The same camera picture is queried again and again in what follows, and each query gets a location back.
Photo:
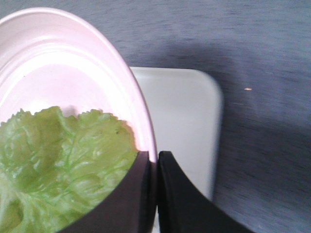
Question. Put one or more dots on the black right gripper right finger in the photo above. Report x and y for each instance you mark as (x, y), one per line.
(182, 208)

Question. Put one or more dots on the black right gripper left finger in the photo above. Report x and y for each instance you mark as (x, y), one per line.
(129, 208)

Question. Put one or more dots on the green lettuce leaf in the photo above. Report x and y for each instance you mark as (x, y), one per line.
(54, 169)

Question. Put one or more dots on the pink round plate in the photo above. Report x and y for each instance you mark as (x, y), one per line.
(49, 57)

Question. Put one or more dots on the cream bear tray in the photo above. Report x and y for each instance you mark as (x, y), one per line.
(186, 108)

